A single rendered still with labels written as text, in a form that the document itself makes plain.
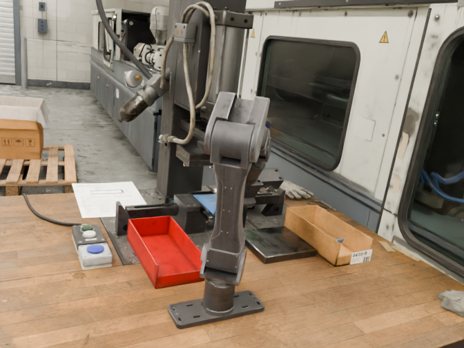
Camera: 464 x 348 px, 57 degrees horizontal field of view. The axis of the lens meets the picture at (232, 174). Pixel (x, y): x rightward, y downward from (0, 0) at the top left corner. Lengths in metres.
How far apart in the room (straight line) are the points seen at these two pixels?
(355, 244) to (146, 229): 0.59
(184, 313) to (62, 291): 0.27
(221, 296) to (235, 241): 0.12
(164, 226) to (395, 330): 0.63
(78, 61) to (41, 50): 0.75
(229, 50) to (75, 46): 9.24
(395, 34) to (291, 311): 1.01
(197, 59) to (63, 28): 9.14
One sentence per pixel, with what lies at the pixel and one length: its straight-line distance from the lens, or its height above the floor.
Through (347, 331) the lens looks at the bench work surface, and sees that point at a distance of 0.97.
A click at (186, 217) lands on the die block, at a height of 0.95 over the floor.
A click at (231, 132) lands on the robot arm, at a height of 1.29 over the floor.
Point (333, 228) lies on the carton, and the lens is 1.36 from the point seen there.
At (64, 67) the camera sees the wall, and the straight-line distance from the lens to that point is 10.35.
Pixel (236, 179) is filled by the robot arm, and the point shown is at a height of 1.21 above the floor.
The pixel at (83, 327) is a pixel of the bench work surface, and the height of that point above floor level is 0.90.
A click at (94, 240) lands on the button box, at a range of 1.13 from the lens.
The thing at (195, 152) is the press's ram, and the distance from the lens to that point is 1.17.
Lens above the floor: 1.44
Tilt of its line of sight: 17 degrees down
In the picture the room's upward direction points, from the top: 7 degrees clockwise
